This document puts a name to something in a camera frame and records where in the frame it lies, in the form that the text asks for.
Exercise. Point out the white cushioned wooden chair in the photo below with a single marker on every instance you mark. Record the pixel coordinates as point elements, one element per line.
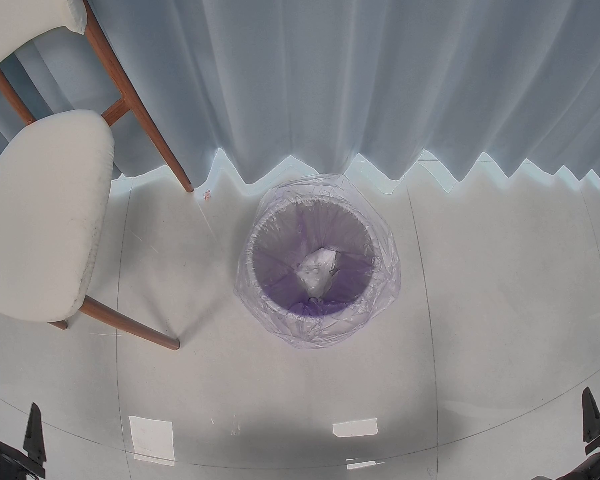
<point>45,218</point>

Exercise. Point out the pale blue curtain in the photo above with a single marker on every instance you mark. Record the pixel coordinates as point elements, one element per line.
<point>330,68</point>

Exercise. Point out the white paper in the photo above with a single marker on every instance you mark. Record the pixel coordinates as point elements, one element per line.
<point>316,273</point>

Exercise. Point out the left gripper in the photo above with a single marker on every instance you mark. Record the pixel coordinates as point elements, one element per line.
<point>5,463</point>

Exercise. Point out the purple plastic bag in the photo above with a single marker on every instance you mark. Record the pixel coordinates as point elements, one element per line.
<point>280,278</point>

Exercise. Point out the white trash bin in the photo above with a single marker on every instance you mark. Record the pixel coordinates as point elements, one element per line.
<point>256,240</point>

